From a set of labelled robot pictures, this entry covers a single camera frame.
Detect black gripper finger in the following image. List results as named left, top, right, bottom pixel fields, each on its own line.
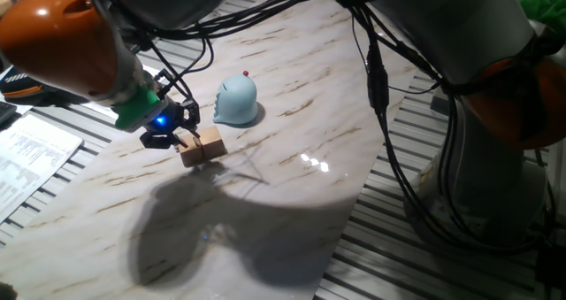
left=140, top=131, right=189, bottom=151
left=179, top=98, right=203, bottom=138

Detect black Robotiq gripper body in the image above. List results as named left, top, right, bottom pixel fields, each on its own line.
left=144, top=101, right=187, bottom=138

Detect black computer keyboard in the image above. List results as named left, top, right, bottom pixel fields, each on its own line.
left=0, top=100, right=18, bottom=127

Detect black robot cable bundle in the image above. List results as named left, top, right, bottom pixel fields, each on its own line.
left=79, top=0, right=558, bottom=255

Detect light blue piggy bank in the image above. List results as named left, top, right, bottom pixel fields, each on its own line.
left=212, top=70, right=259, bottom=126

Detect black orange teach pendant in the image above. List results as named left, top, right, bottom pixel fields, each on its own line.
left=0, top=65, right=48, bottom=107

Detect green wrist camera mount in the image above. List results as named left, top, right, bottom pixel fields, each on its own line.
left=113, top=85, right=163, bottom=132

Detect wooden coin holder block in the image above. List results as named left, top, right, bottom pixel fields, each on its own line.
left=178, top=125, right=229, bottom=168

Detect green cloth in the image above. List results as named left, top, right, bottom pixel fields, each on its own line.
left=516, top=0, right=566, bottom=32

